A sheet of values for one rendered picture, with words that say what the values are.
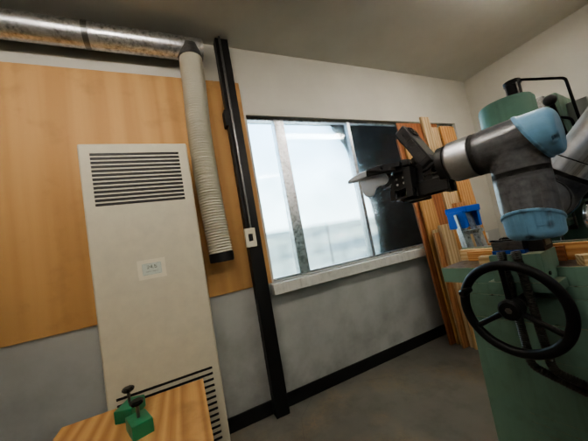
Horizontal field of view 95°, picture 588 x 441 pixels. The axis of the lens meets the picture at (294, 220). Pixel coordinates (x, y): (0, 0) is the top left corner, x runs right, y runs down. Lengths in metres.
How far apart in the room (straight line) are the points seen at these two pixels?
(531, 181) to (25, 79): 2.33
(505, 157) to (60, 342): 2.03
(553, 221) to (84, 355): 2.01
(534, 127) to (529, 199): 0.10
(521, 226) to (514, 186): 0.06
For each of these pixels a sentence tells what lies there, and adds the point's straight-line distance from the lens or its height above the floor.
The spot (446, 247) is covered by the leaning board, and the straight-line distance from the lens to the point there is 2.70.
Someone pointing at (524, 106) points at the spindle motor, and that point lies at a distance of 1.32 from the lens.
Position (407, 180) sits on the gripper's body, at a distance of 0.60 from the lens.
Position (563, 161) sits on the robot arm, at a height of 1.17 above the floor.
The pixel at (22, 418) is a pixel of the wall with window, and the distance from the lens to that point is 2.15.
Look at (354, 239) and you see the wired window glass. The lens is 2.48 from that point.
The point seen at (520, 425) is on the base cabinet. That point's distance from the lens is 1.47.
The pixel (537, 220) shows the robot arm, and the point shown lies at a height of 1.09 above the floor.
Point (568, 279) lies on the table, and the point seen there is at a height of 0.86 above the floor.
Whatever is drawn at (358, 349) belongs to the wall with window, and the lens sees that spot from 2.47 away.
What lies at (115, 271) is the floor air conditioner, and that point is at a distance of 1.63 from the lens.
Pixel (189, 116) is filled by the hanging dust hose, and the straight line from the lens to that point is 1.99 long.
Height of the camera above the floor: 1.12
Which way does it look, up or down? 5 degrees up
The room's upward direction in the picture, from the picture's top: 10 degrees counter-clockwise
